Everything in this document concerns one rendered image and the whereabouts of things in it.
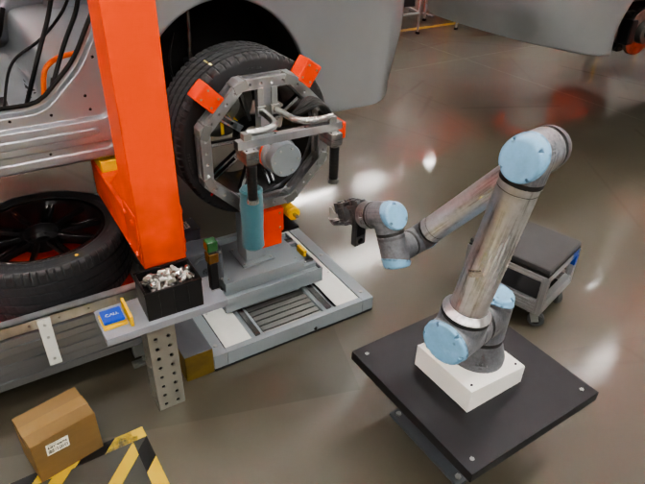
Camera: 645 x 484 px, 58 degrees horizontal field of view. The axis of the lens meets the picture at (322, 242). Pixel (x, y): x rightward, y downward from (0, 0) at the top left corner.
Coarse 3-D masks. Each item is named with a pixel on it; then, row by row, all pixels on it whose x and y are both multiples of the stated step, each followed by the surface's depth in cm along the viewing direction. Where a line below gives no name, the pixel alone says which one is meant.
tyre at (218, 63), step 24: (216, 48) 222; (240, 48) 218; (264, 48) 224; (192, 72) 215; (216, 72) 208; (240, 72) 212; (168, 96) 221; (192, 120) 211; (192, 144) 216; (192, 168) 220
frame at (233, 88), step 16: (240, 80) 206; (256, 80) 208; (272, 80) 213; (288, 80) 214; (224, 96) 206; (304, 96) 222; (208, 112) 209; (224, 112) 207; (208, 128) 206; (208, 144) 210; (320, 144) 237; (208, 160) 213; (304, 160) 244; (320, 160) 241; (208, 176) 217; (304, 176) 240; (224, 192) 223; (272, 192) 241; (288, 192) 242
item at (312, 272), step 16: (288, 240) 292; (304, 256) 286; (288, 272) 272; (304, 272) 275; (320, 272) 276; (240, 288) 261; (256, 288) 264; (272, 288) 264; (288, 288) 270; (240, 304) 259
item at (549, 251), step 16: (528, 224) 280; (528, 240) 268; (544, 240) 268; (560, 240) 269; (576, 240) 269; (512, 256) 258; (528, 256) 257; (544, 256) 257; (560, 256) 257; (576, 256) 272; (512, 272) 287; (528, 272) 255; (544, 272) 250; (560, 272) 258; (512, 288) 267; (528, 288) 276; (544, 288) 253; (560, 288) 271; (528, 304) 262; (544, 304) 261; (528, 320) 269
